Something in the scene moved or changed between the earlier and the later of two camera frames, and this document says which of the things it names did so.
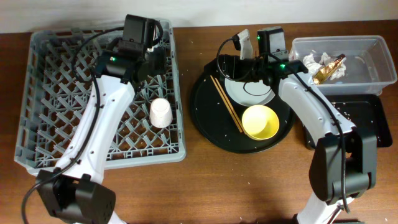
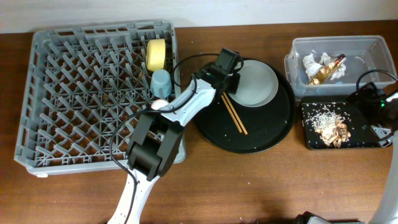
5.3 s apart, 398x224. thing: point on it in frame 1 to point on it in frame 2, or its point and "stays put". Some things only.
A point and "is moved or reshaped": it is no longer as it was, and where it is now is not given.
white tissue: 311,65 stays put
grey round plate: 249,93 stays put
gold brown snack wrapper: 329,69 stays put
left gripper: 160,60 to 234,85
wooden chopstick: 231,106 stays put
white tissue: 325,58 stays put
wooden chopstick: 226,104 stays put
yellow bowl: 260,122 is moved or reshaped
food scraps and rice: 339,109 is moved or reshaped
